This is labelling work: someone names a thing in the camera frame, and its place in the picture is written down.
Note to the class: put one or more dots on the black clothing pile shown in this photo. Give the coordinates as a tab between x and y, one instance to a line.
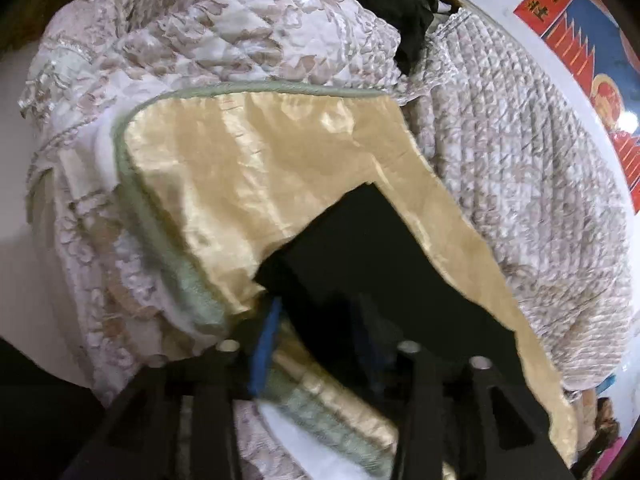
400	15

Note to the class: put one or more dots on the black pants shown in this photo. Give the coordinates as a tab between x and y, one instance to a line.
390	260

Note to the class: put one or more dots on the floral quilted blanket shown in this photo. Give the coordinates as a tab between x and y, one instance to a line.
500	135

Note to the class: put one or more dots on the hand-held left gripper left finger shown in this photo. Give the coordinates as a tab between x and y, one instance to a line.
265	340

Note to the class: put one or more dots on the small blue object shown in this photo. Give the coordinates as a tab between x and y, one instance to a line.
606	383

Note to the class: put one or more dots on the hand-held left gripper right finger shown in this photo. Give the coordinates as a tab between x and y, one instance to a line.
425	390

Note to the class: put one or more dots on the red and blue wall poster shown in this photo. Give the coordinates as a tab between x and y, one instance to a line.
575	25

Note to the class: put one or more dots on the cream satin blanket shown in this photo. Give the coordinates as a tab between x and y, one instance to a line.
225	170

